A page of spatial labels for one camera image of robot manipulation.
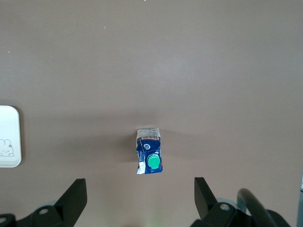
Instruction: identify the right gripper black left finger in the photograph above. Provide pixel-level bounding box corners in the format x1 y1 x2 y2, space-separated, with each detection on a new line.
15 178 88 227

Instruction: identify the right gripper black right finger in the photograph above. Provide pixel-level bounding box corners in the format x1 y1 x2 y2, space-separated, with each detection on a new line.
191 177 253 227

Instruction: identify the blue milk carton green cap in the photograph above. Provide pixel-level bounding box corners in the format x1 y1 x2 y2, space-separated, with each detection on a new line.
135 128 164 175

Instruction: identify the cream tray with rabbit print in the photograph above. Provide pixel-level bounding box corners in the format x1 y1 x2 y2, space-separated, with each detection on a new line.
0 105 22 168

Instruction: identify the brown table mat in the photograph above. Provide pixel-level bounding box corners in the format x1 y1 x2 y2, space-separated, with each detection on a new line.
0 0 303 227

